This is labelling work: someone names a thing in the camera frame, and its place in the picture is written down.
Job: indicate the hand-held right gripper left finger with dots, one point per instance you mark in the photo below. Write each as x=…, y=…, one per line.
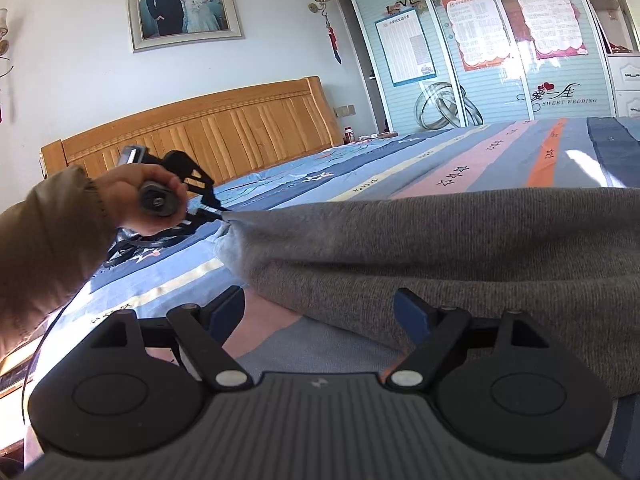
x=227, y=310

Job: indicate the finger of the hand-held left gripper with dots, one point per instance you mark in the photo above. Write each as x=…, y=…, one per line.
x=195, y=225
x=197, y=180

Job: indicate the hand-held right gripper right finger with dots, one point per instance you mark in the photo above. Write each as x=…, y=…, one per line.
x=412, y=312

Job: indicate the grey knit pants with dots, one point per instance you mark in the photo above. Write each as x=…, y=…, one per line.
x=425, y=250

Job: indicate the person's left forearm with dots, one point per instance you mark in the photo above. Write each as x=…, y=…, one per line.
x=45, y=250

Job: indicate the person's left hand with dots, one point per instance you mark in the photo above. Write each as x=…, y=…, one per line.
x=120, y=200

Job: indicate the wooden headboard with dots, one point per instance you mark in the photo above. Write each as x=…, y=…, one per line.
x=225, y=130

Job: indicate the striped bed sheet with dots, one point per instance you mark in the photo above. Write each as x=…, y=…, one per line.
x=400, y=170

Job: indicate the dark red bottle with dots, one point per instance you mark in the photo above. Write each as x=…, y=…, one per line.
x=348, y=135

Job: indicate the framed wedding photo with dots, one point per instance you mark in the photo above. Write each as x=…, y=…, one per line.
x=182, y=2

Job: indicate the red hanging tassel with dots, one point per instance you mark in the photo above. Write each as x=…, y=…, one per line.
x=334, y=40

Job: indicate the sliding-door wardrobe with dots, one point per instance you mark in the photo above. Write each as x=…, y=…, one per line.
x=500, y=95

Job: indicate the blue-framed poster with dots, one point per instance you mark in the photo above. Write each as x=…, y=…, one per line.
x=405, y=47

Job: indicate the pink-framed poster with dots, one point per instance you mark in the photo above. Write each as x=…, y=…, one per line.
x=550, y=15
x=477, y=30

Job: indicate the white drawer cabinet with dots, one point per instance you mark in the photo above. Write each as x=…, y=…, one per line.
x=627, y=85

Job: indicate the wall switch plate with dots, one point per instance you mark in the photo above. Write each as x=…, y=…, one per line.
x=344, y=110

